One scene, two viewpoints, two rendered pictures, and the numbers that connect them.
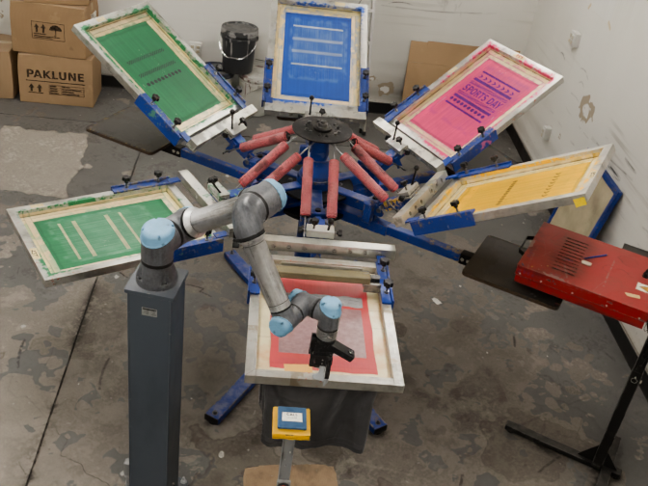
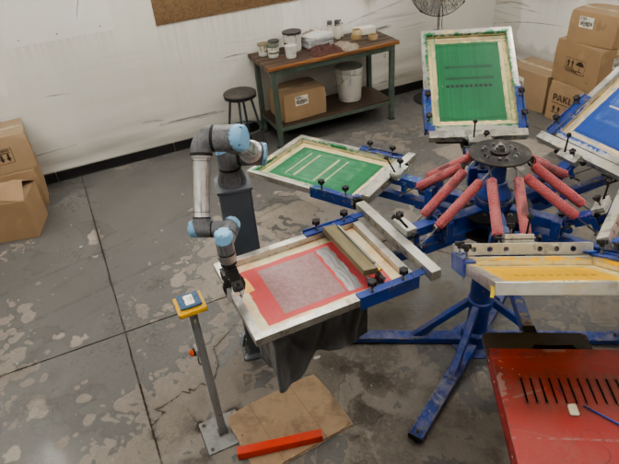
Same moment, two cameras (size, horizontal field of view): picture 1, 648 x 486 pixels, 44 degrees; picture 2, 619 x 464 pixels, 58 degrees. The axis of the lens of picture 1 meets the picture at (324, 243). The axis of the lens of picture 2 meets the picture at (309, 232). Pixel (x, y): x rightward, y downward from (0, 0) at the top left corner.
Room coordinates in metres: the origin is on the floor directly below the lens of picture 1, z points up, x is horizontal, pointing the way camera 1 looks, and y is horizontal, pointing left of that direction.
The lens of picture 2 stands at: (2.05, -1.99, 2.61)
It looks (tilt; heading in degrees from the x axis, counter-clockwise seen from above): 34 degrees down; 74
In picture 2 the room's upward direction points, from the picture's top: 5 degrees counter-clockwise
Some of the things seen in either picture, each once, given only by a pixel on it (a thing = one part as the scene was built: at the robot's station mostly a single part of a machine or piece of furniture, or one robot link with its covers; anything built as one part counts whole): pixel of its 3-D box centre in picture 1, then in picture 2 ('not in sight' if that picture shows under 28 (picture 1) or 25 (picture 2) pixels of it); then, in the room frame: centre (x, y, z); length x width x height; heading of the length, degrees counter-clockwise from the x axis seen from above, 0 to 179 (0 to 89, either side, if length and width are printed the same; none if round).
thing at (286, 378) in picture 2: not in sight; (324, 341); (2.57, -0.24, 0.74); 0.46 x 0.04 x 0.42; 7
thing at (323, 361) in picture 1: (322, 349); (229, 271); (2.22, -0.05, 1.12); 0.09 x 0.08 x 0.12; 97
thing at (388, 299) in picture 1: (383, 285); (388, 289); (2.87, -0.28, 0.97); 0.30 x 0.05 x 0.07; 7
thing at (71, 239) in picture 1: (146, 206); (344, 159); (3.11, 0.82, 1.05); 1.08 x 0.61 x 0.23; 127
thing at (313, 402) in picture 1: (316, 411); (260, 331); (2.31, -0.07, 0.74); 0.45 x 0.03 x 0.43; 97
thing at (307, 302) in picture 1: (302, 305); (226, 228); (2.25, 0.04, 1.28); 0.11 x 0.11 x 0.08; 64
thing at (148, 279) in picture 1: (156, 268); (230, 173); (2.38, 0.59, 1.25); 0.15 x 0.15 x 0.10
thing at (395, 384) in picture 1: (321, 316); (312, 273); (2.60, -0.03, 0.97); 0.79 x 0.58 x 0.04; 7
